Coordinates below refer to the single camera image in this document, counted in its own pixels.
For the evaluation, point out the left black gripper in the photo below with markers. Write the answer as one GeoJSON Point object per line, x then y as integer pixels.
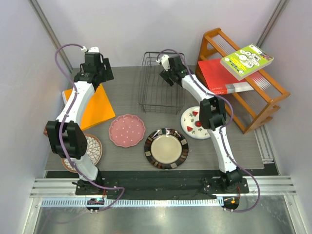
{"type": "Point", "coordinates": [105, 66]}

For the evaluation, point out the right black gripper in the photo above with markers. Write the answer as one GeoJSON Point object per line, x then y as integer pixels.
{"type": "Point", "coordinates": [165, 75]}

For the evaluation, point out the black wire dish rack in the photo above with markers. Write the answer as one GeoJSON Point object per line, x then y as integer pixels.
{"type": "Point", "coordinates": [155, 94]}

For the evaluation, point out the pink polka dot plate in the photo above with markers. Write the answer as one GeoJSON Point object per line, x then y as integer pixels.
{"type": "Point", "coordinates": [126, 130]}

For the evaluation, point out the black rimmed beige plate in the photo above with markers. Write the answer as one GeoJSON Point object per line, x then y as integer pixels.
{"type": "Point", "coordinates": [166, 148]}

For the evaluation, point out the brown floral pattern plate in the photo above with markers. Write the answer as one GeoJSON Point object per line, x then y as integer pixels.
{"type": "Point", "coordinates": [94, 152]}

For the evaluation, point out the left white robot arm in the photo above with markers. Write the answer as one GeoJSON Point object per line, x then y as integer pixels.
{"type": "Point", "coordinates": [65, 134]}

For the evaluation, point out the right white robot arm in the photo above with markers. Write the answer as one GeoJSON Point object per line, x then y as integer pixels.
{"type": "Point", "coordinates": [212, 116]}

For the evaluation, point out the orange wooden shelf rack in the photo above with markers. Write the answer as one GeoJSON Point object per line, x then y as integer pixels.
{"type": "Point", "coordinates": [253, 108]}

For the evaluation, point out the orange folder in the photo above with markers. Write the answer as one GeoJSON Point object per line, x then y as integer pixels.
{"type": "Point", "coordinates": [100, 107]}

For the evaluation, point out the white watermelon pattern plate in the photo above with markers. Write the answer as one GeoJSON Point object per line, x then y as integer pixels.
{"type": "Point", "coordinates": [191, 125]}

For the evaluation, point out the red file folder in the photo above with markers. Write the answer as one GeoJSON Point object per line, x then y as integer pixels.
{"type": "Point", "coordinates": [219, 80]}

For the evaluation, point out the green cover book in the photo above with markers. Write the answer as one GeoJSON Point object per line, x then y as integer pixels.
{"type": "Point", "coordinates": [246, 61]}

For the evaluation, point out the small brown red block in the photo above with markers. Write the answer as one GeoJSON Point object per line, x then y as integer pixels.
{"type": "Point", "coordinates": [45, 131]}

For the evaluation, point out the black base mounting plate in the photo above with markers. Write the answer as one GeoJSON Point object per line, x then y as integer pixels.
{"type": "Point", "coordinates": [161, 185]}

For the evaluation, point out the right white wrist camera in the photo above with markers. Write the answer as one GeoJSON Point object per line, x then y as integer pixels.
{"type": "Point", "coordinates": [164, 62]}

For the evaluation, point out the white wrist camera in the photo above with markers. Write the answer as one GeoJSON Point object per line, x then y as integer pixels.
{"type": "Point", "coordinates": [164, 62]}
{"type": "Point", "coordinates": [90, 50]}

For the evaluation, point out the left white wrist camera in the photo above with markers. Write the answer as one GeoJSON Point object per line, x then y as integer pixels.
{"type": "Point", "coordinates": [90, 50]}

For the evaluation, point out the aluminium rail frame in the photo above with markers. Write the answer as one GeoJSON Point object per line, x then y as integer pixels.
{"type": "Point", "coordinates": [271, 206]}

